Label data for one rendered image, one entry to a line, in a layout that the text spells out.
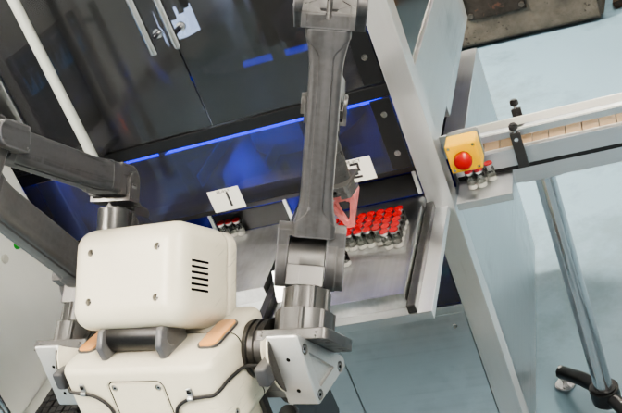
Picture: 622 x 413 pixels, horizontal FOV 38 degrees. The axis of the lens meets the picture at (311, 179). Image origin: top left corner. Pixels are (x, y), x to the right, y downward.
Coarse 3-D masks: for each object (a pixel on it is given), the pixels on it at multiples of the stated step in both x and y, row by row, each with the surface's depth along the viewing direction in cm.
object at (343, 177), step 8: (336, 160) 170; (344, 160) 172; (336, 168) 171; (344, 168) 172; (336, 176) 171; (344, 176) 172; (352, 176) 173; (336, 184) 171; (344, 184) 170; (344, 192) 169
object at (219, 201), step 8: (208, 192) 223; (216, 192) 223; (224, 192) 222; (232, 192) 222; (240, 192) 221; (216, 200) 224; (224, 200) 224; (232, 200) 223; (240, 200) 223; (216, 208) 225; (224, 208) 225; (232, 208) 224
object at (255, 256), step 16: (240, 240) 233; (256, 240) 230; (272, 240) 227; (240, 256) 225; (256, 256) 222; (272, 256) 219; (240, 272) 218; (256, 272) 215; (240, 288) 211; (256, 288) 202; (240, 304) 205
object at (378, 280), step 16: (416, 224) 208; (416, 240) 197; (352, 256) 206; (368, 256) 204; (384, 256) 201; (400, 256) 199; (352, 272) 200; (368, 272) 197; (384, 272) 195; (400, 272) 193; (352, 288) 194; (368, 288) 192; (384, 288) 190; (400, 288) 188; (336, 304) 185; (352, 304) 184; (368, 304) 183; (384, 304) 182; (400, 304) 181
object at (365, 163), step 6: (366, 156) 209; (348, 162) 211; (354, 162) 211; (360, 162) 210; (366, 162) 210; (348, 168) 212; (354, 168) 212; (360, 168) 211; (366, 168) 211; (372, 168) 210; (360, 174) 212; (366, 174) 212; (372, 174) 211; (360, 180) 213; (366, 180) 212
